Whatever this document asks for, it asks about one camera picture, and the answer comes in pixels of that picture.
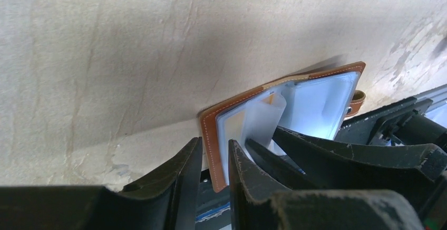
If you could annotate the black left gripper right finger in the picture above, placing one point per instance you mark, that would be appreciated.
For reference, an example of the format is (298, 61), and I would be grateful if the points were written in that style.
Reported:
(257, 201)

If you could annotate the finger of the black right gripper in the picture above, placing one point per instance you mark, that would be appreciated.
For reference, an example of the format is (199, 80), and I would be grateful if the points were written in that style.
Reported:
(277, 167)
(356, 165)

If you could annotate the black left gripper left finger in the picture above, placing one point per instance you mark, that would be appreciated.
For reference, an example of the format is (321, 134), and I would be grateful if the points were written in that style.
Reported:
(165, 198)

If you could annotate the brown leather card holder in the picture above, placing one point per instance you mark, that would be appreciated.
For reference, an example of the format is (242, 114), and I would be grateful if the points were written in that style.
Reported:
(313, 103)

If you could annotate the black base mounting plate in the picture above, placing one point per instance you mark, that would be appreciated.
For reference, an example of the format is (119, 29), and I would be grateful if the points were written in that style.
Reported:
(398, 127)

